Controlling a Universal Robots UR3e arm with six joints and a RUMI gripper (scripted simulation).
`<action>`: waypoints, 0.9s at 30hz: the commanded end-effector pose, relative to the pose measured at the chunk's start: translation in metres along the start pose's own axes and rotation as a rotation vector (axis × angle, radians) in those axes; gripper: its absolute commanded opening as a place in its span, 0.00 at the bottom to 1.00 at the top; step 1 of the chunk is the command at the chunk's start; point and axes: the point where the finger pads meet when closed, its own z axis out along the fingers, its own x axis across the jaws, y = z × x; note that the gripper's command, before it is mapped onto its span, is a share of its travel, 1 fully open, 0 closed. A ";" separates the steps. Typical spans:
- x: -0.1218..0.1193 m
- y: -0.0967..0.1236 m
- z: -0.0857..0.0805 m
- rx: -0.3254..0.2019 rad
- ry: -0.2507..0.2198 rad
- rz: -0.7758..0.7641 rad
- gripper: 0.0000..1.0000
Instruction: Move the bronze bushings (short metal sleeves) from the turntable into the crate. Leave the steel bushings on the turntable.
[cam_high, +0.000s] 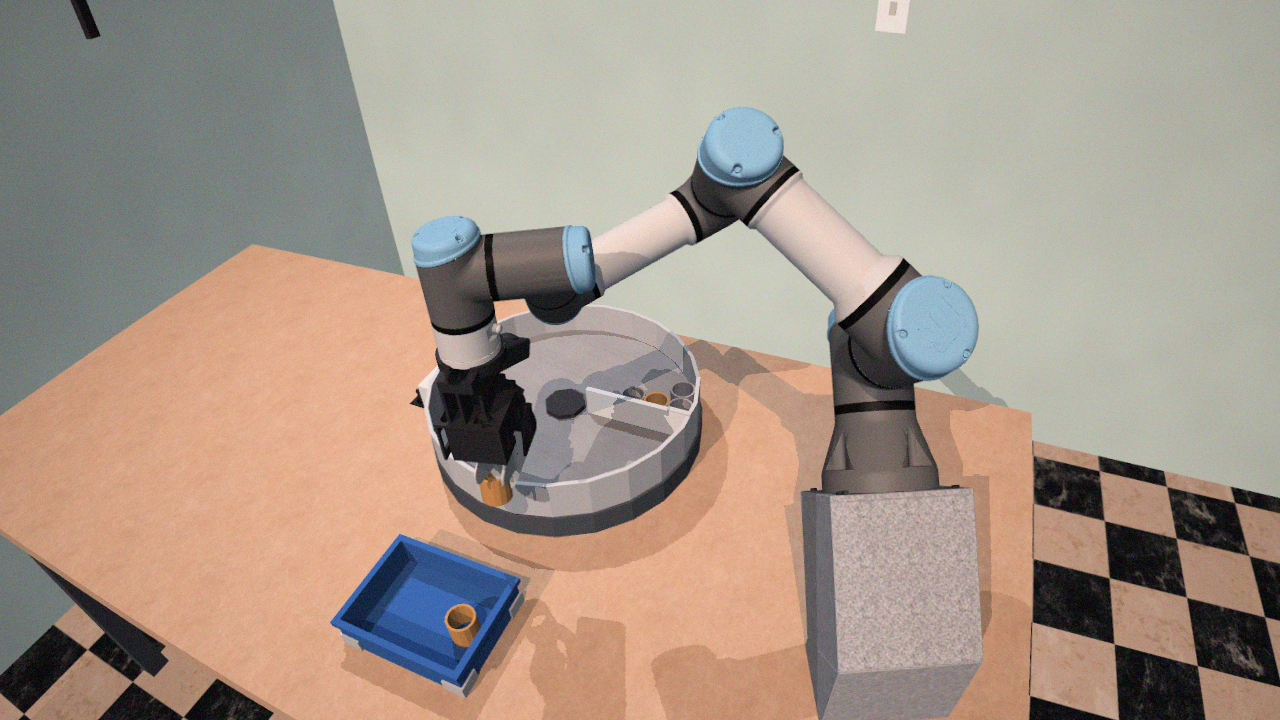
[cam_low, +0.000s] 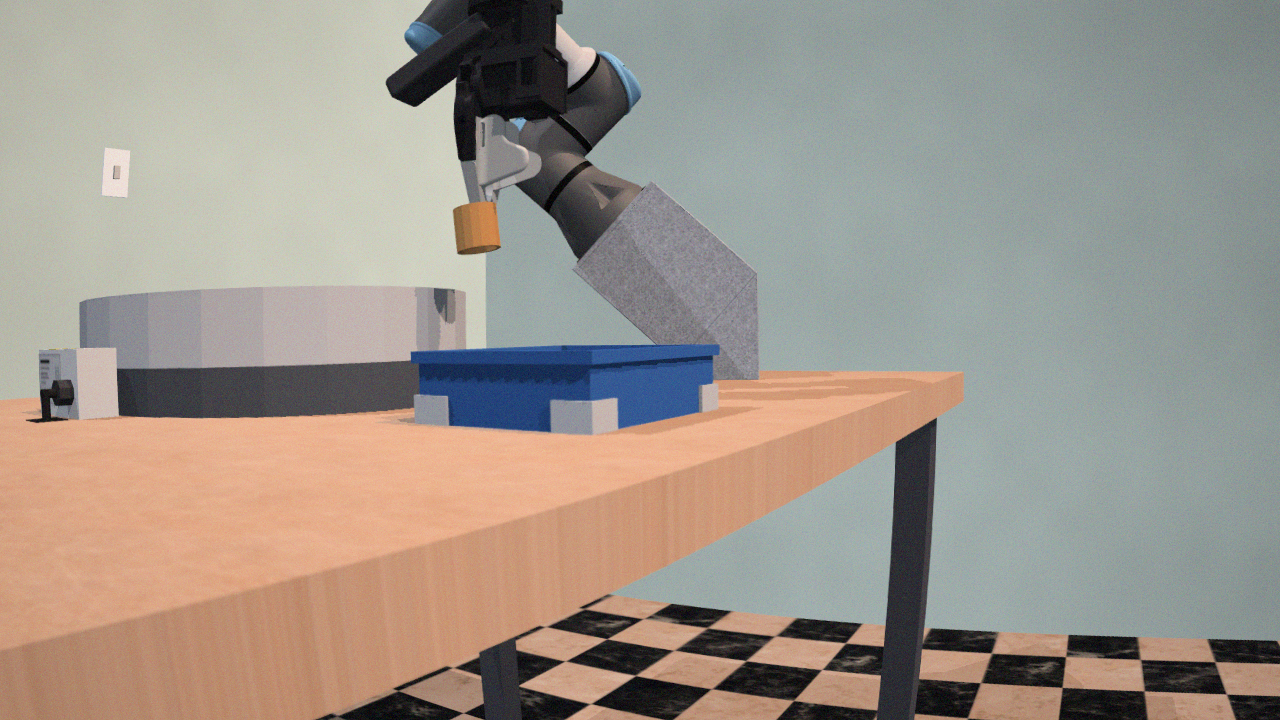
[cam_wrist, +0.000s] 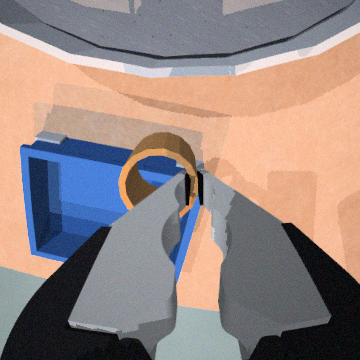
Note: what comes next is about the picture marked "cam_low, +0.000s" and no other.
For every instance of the blue crate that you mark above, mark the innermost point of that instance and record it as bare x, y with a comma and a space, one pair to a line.
590, 390

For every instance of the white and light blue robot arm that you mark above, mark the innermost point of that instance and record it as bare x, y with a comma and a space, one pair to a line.
585, 199

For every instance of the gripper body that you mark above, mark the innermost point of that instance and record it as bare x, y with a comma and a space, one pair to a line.
496, 80

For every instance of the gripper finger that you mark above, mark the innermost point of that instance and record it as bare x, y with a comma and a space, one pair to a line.
485, 153
533, 168

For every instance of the bronze bushing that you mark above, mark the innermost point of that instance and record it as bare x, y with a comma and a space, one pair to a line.
476, 225

